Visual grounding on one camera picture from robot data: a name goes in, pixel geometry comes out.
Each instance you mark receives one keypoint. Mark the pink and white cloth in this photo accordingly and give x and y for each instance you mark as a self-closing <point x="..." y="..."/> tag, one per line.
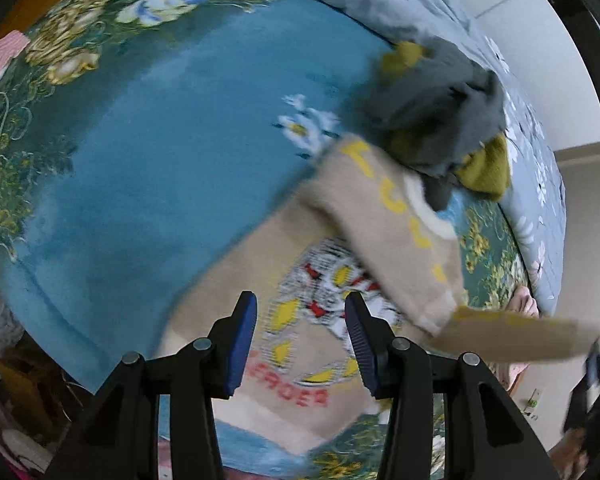
<point x="7" y="55"/>

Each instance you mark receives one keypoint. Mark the blue floral quilt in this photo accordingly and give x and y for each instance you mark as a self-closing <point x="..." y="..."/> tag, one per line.
<point x="430" y="5"/>

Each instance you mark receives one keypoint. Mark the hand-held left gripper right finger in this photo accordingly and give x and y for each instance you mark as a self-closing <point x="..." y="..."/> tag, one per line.
<point x="362" y="350"/>

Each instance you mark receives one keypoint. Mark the bare foot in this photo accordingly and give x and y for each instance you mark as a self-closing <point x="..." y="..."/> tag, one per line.
<point x="522" y="302"/>

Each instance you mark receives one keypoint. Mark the grey garment with yellow trim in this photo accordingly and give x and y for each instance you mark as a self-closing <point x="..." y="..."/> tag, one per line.
<point x="430" y="105"/>

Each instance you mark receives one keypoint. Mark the wooden bed frame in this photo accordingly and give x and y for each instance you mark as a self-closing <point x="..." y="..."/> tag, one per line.
<point x="45" y="0"/>

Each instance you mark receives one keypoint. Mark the beige fuzzy printed sweater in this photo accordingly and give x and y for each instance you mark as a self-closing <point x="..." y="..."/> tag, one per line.
<point x="300" y="240"/>

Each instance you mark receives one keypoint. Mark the cream cabinet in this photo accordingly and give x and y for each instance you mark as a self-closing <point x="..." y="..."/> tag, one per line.
<point x="590" y="240"/>

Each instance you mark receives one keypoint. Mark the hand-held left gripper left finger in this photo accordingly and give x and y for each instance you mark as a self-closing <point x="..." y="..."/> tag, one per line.
<point x="241" y="345"/>

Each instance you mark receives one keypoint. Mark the teal floral bed blanket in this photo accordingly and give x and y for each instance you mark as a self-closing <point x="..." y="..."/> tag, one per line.
<point x="155" y="160"/>

